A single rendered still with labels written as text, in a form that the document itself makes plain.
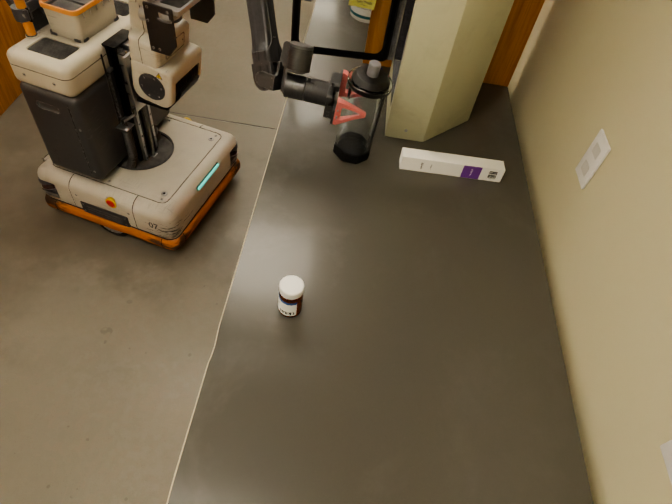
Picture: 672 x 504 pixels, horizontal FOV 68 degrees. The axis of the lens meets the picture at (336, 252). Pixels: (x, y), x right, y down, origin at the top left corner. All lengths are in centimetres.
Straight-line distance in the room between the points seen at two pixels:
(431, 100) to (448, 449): 86
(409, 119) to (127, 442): 141
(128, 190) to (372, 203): 126
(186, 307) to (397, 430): 139
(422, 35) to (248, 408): 92
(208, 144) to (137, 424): 124
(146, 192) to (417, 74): 129
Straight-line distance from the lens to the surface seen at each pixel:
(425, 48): 131
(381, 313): 104
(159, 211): 214
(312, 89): 124
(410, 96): 137
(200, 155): 235
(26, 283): 241
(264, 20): 128
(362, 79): 119
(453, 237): 122
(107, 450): 196
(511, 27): 173
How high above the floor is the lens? 180
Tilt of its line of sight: 51 degrees down
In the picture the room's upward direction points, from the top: 10 degrees clockwise
